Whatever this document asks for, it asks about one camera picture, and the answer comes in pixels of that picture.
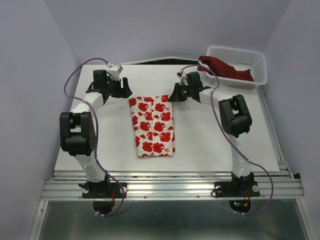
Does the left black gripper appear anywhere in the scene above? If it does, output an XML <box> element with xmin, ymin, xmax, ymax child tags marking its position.
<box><xmin>104</xmin><ymin>76</ymin><xmax>132</xmax><ymax>99</ymax></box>

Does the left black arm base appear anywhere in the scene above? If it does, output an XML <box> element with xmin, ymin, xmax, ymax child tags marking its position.
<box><xmin>78</xmin><ymin>177</ymin><xmax>128</xmax><ymax>218</ymax></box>

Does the white plastic basket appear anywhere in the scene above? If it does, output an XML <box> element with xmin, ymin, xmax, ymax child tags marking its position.
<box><xmin>206</xmin><ymin>45</ymin><xmax>268</xmax><ymax>90</ymax></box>

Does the dark red dotted skirt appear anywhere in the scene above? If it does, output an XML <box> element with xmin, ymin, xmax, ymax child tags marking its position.
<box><xmin>198</xmin><ymin>55</ymin><xmax>254</xmax><ymax>82</ymax></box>

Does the white red poppy skirt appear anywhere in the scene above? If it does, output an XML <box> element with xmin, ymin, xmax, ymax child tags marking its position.
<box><xmin>129</xmin><ymin>94</ymin><xmax>176</xmax><ymax>158</ymax></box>

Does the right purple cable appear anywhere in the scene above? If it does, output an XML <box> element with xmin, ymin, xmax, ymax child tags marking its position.
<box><xmin>177</xmin><ymin>64</ymin><xmax>275</xmax><ymax>217</ymax></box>

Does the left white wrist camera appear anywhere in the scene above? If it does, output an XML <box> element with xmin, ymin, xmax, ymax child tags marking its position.
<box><xmin>106</xmin><ymin>63</ymin><xmax>123</xmax><ymax>81</ymax></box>

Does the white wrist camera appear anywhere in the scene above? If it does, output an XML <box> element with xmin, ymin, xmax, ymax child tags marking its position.
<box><xmin>106</xmin><ymin>63</ymin><xmax>123</xmax><ymax>81</ymax></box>
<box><xmin>177</xmin><ymin>70</ymin><xmax>188</xmax><ymax>86</ymax></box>

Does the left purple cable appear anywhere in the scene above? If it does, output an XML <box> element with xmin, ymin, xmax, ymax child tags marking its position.
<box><xmin>63</xmin><ymin>57</ymin><xmax>126</xmax><ymax>218</ymax></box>

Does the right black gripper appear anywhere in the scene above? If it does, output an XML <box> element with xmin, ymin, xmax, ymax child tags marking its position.
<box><xmin>167</xmin><ymin>82</ymin><xmax>193</xmax><ymax>102</ymax></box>

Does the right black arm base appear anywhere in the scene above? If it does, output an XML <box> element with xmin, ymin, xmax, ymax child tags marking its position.
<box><xmin>210</xmin><ymin>181</ymin><xmax>261</xmax><ymax>215</ymax></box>

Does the purple cable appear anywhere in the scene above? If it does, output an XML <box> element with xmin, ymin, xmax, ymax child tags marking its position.
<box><xmin>63</xmin><ymin>57</ymin><xmax>126</xmax><ymax>218</ymax></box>
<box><xmin>177</xmin><ymin>64</ymin><xmax>275</xmax><ymax>217</ymax></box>

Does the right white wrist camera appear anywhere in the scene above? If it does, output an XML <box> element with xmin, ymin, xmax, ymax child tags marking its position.
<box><xmin>177</xmin><ymin>70</ymin><xmax>188</xmax><ymax>86</ymax></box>

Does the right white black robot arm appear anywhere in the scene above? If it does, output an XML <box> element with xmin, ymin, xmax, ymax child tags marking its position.
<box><xmin>169</xmin><ymin>70</ymin><xmax>257</xmax><ymax>198</ymax></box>

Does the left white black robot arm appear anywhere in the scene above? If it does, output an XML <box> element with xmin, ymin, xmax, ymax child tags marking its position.
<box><xmin>59</xmin><ymin>65</ymin><xmax>132</xmax><ymax>199</ymax></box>

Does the aluminium rail frame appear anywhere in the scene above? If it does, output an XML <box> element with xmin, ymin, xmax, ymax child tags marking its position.
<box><xmin>30</xmin><ymin>88</ymin><xmax>313</xmax><ymax>240</ymax></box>

